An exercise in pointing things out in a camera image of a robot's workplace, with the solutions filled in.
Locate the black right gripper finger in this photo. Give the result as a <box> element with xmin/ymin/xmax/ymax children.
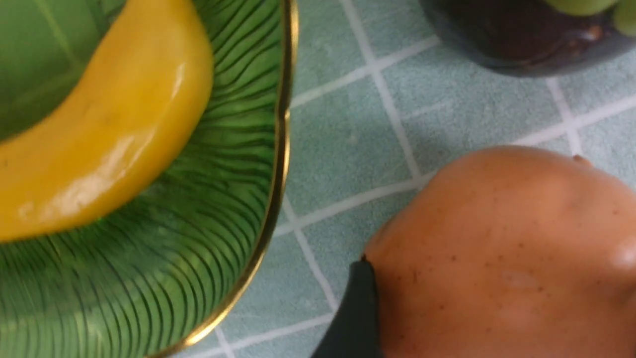
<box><xmin>312</xmin><ymin>259</ymin><xmax>384</xmax><ymax>358</ymax></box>

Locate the orange brown plastic potato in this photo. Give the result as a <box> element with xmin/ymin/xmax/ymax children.
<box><xmin>364</xmin><ymin>146</ymin><xmax>636</xmax><ymax>358</ymax></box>

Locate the yellow plastic banana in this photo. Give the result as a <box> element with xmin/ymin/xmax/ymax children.
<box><xmin>0</xmin><ymin>0</ymin><xmax>214</xmax><ymax>242</ymax></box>

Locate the dark purple plastic mangosteen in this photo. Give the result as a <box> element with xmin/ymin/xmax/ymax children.
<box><xmin>420</xmin><ymin>0</ymin><xmax>635</xmax><ymax>78</ymax></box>

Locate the green glass leaf plate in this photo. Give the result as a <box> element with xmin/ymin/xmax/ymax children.
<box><xmin>1</xmin><ymin>0</ymin><xmax>298</xmax><ymax>358</ymax></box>

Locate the green checked tablecloth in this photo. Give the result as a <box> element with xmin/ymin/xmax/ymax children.
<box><xmin>179</xmin><ymin>0</ymin><xmax>635</xmax><ymax>358</ymax></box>

